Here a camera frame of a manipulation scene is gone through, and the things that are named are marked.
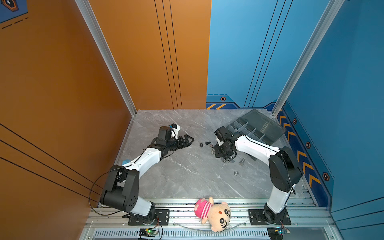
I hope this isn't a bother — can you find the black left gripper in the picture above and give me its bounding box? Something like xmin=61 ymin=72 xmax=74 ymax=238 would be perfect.
xmin=166 ymin=134 xmax=194 ymax=152

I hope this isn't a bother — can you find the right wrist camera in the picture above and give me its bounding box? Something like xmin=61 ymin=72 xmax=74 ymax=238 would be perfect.
xmin=215 ymin=126 xmax=232 ymax=142

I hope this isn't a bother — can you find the aluminium corner post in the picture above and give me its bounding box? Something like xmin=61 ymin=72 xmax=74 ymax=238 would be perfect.
xmin=75 ymin=0 xmax=137 ymax=117
xmin=272 ymin=0 xmax=345 ymax=117

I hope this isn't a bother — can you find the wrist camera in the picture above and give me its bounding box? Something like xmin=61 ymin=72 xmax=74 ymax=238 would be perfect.
xmin=215 ymin=126 xmax=232 ymax=142
xmin=158 ymin=124 xmax=180 ymax=140

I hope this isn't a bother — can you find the aluminium rail frame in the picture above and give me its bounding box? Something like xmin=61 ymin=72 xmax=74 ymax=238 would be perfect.
xmin=80 ymin=197 xmax=342 ymax=240

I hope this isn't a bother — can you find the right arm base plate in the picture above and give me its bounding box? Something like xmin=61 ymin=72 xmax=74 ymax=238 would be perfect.
xmin=248 ymin=208 xmax=292 ymax=226

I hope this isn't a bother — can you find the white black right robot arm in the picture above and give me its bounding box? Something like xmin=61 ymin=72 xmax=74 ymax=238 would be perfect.
xmin=214 ymin=128 xmax=304 ymax=225

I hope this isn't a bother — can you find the aluminium corner post left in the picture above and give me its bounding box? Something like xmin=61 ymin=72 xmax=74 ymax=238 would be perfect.
xmin=75 ymin=0 xmax=137 ymax=117

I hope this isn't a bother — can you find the green circuit board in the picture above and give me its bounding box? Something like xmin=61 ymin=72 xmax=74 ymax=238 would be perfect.
xmin=139 ymin=228 xmax=159 ymax=239
xmin=267 ymin=228 xmax=291 ymax=240

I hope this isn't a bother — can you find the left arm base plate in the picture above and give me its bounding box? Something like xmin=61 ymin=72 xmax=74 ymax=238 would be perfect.
xmin=128 ymin=209 xmax=170 ymax=226

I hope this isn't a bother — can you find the right green circuit board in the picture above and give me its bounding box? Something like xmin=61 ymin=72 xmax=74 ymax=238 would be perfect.
xmin=267 ymin=228 xmax=291 ymax=240

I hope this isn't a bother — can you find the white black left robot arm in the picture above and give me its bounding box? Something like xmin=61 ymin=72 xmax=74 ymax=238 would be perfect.
xmin=100 ymin=135 xmax=195 ymax=225

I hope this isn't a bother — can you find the pink plush doll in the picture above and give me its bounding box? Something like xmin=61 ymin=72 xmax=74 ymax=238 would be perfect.
xmin=194 ymin=197 xmax=232 ymax=232

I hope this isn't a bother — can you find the grey plastic organizer box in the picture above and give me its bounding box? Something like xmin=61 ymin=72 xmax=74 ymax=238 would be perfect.
xmin=228 ymin=109 xmax=288 ymax=148

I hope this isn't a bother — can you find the left green circuit board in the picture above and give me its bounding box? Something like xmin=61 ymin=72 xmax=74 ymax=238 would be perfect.
xmin=139 ymin=228 xmax=159 ymax=239

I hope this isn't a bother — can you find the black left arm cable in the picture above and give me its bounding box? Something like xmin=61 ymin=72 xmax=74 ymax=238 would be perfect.
xmin=88 ymin=166 xmax=124 ymax=217

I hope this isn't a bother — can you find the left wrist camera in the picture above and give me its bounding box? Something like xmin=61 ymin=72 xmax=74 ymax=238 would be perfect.
xmin=158 ymin=124 xmax=180 ymax=140

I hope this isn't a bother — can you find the aluminium corner post right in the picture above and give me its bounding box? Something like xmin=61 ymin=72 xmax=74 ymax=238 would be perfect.
xmin=272 ymin=0 xmax=345 ymax=117

